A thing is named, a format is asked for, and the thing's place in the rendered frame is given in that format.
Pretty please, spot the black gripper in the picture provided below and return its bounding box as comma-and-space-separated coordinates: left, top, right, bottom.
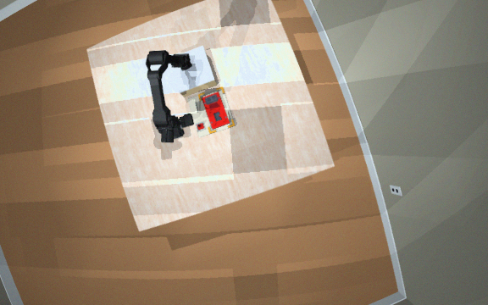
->
173, 114, 194, 129

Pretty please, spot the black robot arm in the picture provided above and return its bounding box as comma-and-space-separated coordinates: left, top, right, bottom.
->
145, 50, 192, 142

